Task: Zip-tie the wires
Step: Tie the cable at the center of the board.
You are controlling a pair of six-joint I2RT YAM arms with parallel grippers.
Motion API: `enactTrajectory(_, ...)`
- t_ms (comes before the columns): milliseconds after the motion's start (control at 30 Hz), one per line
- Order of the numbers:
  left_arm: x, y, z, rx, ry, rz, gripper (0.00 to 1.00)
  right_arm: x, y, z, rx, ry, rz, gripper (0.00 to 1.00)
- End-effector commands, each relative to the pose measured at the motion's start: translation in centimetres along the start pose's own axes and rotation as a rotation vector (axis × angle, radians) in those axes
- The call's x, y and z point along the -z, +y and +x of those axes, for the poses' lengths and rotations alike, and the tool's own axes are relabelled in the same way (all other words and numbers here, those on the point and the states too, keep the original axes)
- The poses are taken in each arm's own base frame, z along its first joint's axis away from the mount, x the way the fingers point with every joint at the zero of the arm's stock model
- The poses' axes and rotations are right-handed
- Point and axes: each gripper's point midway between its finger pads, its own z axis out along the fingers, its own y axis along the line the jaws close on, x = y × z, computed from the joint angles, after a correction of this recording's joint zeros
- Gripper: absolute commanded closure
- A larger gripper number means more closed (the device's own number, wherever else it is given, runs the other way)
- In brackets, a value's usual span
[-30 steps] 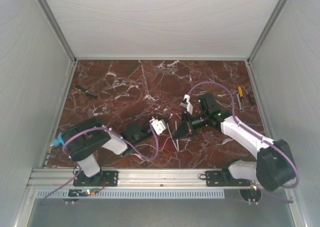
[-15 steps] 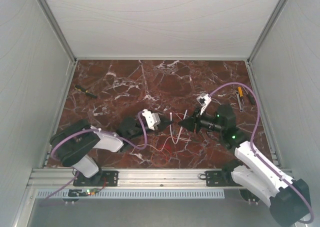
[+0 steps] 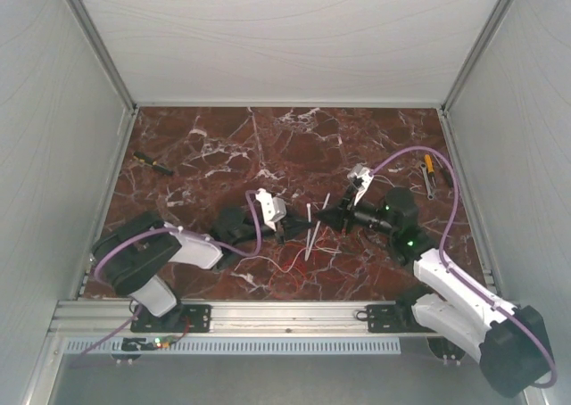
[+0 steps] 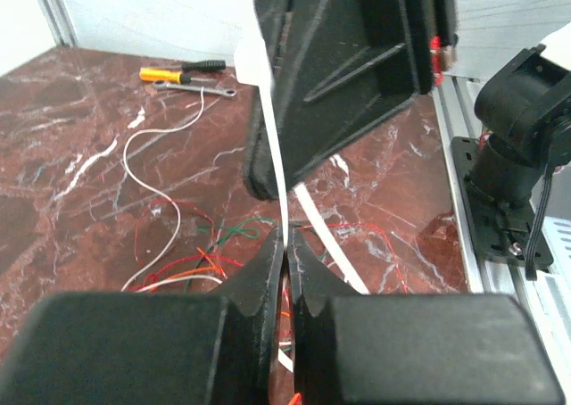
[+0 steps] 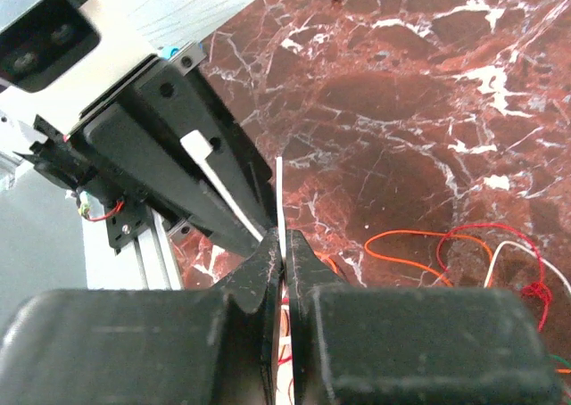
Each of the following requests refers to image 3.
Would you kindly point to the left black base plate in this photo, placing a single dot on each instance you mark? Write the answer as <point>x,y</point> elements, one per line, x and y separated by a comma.
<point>191,318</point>

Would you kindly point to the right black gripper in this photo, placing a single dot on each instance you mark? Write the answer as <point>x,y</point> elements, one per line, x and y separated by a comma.
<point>340,216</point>

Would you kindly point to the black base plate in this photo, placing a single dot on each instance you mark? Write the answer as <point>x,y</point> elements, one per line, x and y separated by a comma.
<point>392,319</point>
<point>191,318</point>

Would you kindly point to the slotted grey cable duct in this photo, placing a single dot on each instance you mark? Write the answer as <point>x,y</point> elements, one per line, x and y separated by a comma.
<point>254,346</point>

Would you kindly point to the long white zip tie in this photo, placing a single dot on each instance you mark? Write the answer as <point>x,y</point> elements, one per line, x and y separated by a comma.
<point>312,232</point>

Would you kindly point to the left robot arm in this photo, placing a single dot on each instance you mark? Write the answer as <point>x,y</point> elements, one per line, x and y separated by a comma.
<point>130,257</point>

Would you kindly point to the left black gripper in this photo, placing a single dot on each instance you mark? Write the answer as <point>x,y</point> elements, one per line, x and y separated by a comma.
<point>291,227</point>

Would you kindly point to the aluminium front rail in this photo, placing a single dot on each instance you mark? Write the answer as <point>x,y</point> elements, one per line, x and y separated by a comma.
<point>228,318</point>

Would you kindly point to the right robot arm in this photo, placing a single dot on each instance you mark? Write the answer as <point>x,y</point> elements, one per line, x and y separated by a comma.
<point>509,343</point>

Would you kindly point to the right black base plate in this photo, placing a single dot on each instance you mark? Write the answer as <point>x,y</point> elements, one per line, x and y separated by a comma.
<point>392,319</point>

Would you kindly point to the silver wrench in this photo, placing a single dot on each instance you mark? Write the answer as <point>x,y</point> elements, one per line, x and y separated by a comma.
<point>428,185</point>

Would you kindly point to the yellow handled screwdriver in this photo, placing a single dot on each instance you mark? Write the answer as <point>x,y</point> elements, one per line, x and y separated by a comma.
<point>429,164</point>

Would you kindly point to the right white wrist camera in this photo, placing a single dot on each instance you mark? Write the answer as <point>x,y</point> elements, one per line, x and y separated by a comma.
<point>360,178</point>

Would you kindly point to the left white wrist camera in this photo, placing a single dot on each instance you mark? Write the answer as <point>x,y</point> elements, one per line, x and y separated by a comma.
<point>270,206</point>

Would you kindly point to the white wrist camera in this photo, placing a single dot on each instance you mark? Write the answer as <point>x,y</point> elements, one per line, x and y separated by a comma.
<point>360,178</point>
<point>270,206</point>

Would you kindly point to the small circuit board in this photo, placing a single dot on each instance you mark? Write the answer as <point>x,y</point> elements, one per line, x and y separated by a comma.
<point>164,342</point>

